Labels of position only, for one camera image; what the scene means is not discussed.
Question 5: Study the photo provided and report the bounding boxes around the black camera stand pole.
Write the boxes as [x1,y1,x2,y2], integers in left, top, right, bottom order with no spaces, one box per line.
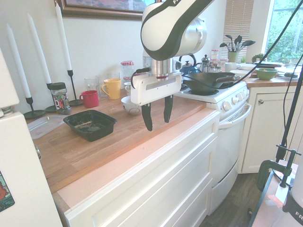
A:
[276,70,303,164]

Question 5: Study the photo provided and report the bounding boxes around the small green potted plant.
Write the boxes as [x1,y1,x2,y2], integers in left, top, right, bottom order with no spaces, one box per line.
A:
[251,53,265,63]

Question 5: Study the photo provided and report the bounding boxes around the white drawer cabinet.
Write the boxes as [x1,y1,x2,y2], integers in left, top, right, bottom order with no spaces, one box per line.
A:
[63,111,221,227]

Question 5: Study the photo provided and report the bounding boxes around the spice jar with black lid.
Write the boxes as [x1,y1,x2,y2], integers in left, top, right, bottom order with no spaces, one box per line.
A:
[50,82,71,116]

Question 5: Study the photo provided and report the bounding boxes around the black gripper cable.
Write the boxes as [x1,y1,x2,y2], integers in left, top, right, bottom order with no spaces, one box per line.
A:
[131,0,303,107]

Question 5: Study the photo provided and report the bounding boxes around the colourful rectangular fridge magnet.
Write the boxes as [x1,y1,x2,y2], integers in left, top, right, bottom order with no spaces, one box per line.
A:
[0,170,15,212]

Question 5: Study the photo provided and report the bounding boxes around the tall white taper candle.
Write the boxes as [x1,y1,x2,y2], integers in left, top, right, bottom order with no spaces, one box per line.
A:
[54,1,72,71]

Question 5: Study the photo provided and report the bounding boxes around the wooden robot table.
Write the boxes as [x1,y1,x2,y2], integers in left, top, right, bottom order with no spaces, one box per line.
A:
[248,159,303,227]

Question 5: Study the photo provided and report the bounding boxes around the white kitchen stove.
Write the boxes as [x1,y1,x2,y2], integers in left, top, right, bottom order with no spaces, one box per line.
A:
[174,79,252,216]

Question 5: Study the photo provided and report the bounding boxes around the white cabinet door with knob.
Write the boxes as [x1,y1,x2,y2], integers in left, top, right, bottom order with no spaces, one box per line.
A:
[241,86,301,175]

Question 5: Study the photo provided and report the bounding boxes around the black wok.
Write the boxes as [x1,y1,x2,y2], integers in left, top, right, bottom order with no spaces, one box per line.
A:
[182,72,241,94]

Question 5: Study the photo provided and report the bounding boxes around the white shallow dish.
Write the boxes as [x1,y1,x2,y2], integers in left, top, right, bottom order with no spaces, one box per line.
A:
[240,63,258,71]

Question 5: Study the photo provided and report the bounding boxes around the beige window blind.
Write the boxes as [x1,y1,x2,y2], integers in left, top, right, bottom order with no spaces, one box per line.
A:
[223,0,251,57]

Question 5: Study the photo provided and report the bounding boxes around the dark green screw clamp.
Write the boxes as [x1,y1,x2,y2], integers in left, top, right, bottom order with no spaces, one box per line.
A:
[257,148,303,192]

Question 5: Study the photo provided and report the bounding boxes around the white ceramic cup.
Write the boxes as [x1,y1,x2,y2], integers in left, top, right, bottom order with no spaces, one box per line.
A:
[224,62,241,73]

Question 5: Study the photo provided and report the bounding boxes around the black candle holder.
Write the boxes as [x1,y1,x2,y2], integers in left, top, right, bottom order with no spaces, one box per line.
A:
[23,96,46,119]
[45,82,60,113]
[67,70,83,106]

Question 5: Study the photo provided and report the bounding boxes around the glass french press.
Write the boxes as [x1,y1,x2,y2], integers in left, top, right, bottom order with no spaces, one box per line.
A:
[201,54,213,74]

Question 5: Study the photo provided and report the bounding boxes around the medium white taper candle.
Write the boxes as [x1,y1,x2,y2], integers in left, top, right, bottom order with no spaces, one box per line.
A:
[27,13,52,85]

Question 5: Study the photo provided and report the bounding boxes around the white refrigerator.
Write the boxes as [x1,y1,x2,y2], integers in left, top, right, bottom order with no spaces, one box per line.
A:
[0,47,63,227]

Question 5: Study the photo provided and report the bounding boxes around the blue kettle black handle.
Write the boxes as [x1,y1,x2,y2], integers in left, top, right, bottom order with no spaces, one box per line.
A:
[178,54,202,76]

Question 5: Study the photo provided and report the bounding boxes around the tall glass jar checkered lid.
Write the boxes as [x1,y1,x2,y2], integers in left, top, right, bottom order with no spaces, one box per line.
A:
[120,61,135,83]

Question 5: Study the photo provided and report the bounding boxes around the short white taper candle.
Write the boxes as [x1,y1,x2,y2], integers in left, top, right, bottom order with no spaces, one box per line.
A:
[6,23,32,99]

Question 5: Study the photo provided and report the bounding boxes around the yellow mug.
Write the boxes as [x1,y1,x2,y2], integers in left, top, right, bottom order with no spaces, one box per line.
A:
[101,78,122,100]

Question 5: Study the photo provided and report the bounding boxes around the dark stacked plates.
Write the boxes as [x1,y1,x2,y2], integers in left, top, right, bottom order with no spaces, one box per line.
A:
[254,61,285,68]

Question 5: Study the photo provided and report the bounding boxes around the red mug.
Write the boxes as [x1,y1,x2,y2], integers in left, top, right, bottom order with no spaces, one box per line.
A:
[79,90,99,108]

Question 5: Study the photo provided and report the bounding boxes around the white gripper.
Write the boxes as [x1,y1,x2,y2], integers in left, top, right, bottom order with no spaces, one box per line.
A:
[130,71,182,132]

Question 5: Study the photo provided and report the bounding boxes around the black plastic food container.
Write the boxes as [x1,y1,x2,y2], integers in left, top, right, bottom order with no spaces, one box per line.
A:
[63,109,118,142]

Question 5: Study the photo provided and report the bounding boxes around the window with white frame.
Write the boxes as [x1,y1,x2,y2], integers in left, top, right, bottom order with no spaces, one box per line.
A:
[261,0,303,65]

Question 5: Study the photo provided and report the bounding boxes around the framed picture dark wood frame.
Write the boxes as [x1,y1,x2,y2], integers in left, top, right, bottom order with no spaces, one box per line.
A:
[61,0,146,21]

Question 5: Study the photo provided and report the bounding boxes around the white bowl with swirl pattern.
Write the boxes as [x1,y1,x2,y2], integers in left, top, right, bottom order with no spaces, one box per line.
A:
[121,96,143,116]

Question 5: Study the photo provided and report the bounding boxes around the green bowl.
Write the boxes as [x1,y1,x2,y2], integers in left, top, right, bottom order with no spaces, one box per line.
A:
[255,68,279,81]

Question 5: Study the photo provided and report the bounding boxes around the clear plastic container lid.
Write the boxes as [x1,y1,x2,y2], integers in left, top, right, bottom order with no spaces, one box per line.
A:
[27,114,66,140]

